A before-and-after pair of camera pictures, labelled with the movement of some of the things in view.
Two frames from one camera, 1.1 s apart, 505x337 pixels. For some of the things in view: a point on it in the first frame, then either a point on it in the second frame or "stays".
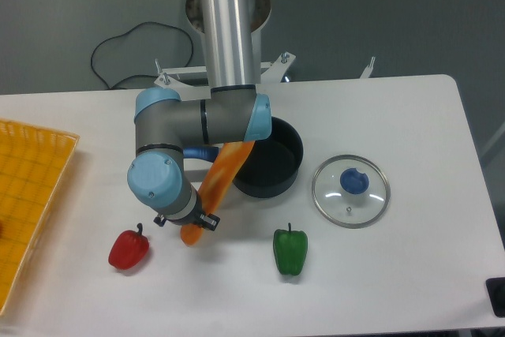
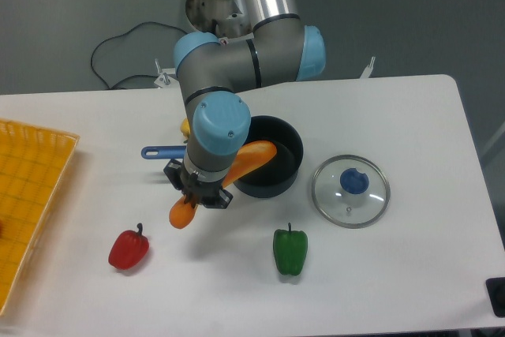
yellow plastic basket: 32,162 stays
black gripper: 207,221 to 211,194
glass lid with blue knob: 351,191 stays
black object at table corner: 495,287 stays
